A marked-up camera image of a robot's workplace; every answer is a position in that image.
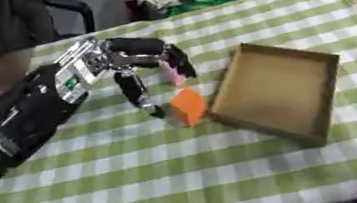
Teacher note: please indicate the tan cardboard box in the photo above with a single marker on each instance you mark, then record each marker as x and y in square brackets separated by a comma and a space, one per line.
[275, 92]

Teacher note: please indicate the green bag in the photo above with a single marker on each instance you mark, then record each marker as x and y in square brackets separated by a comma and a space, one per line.
[196, 5]

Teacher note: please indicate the black chair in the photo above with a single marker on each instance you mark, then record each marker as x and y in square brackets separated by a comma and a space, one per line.
[73, 9]

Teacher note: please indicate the pink block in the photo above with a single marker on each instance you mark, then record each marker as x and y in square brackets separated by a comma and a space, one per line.
[173, 74]

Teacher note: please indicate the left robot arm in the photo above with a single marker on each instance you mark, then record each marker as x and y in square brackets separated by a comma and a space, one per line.
[19, 117]

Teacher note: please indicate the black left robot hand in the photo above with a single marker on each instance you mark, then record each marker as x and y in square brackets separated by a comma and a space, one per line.
[139, 53]

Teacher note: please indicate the orange block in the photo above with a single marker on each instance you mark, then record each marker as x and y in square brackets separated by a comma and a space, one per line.
[188, 105]

